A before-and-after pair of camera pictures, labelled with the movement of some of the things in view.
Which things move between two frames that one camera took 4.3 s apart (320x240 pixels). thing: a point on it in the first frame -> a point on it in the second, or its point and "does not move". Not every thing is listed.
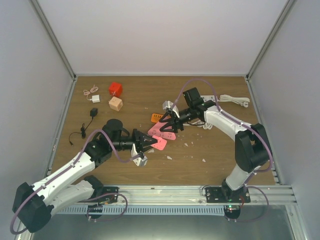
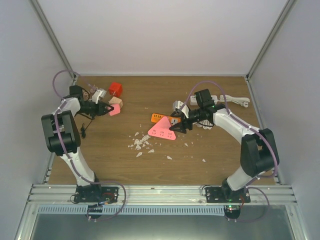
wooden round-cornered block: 115,103 does not move
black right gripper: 172,120 -> 181,125
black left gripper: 140,142 -> 101,111
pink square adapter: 160,144 -> 116,110
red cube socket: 116,87 does not move
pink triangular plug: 155,131 does not move
